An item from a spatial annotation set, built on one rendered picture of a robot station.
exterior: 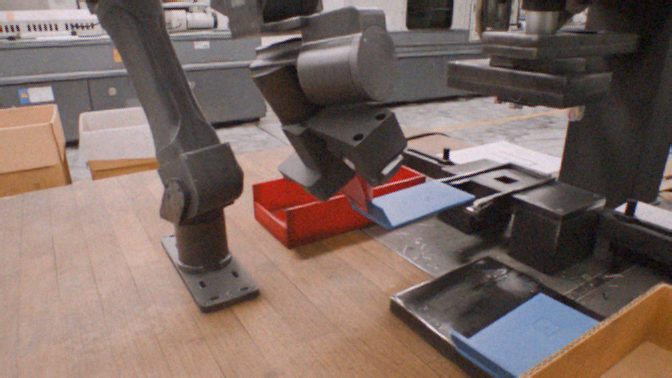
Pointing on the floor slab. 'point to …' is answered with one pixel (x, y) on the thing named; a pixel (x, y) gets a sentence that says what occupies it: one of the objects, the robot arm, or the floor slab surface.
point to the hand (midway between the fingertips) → (363, 204)
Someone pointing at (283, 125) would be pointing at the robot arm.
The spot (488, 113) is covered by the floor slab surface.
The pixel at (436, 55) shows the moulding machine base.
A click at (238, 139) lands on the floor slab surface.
